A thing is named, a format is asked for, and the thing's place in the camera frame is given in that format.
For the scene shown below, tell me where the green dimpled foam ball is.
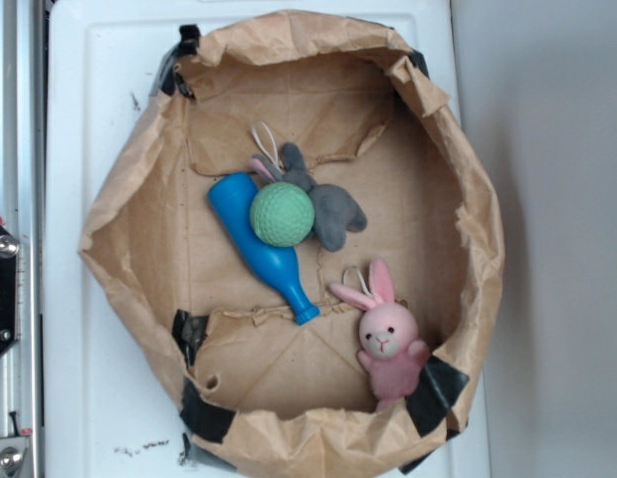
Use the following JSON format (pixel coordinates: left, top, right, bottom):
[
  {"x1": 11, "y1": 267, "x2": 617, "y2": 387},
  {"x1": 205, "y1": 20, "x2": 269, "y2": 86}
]
[{"x1": 250, "y1": 182, "x2": 314, "y2": 247}]

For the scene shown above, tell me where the grey plush bunny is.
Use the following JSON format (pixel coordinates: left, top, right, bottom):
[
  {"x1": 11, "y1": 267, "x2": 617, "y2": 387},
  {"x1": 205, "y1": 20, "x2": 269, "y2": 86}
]
[{"x1": 249, "y1": 120, "x2": 367, "y2": 252}]

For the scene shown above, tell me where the blue plastic toy bottle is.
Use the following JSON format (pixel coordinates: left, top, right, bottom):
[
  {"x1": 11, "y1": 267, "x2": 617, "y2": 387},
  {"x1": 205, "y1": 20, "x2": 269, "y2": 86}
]
[{"x1": 207, "y1": 172, "x2": 320, "y2": 325}]

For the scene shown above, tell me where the pink plush bunny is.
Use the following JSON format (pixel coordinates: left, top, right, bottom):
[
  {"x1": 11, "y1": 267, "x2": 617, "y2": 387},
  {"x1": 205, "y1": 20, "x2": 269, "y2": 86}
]
[{"x1": 329, "y1": 258, "x2": 430, "y2": 412}]

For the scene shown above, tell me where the white plastic tray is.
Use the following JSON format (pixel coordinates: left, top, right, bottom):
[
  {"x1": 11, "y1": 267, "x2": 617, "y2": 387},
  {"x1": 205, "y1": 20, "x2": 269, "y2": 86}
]
[{"x1": 43, "y1": 0, "x2": 493, "y2": 478}]

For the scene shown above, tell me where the metal rail frame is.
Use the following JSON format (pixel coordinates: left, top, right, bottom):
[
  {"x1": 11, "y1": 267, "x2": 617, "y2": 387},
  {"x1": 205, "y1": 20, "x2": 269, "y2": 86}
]
[{"x1": 0, "y1": 1, "x2": 46, "y2": 477}]

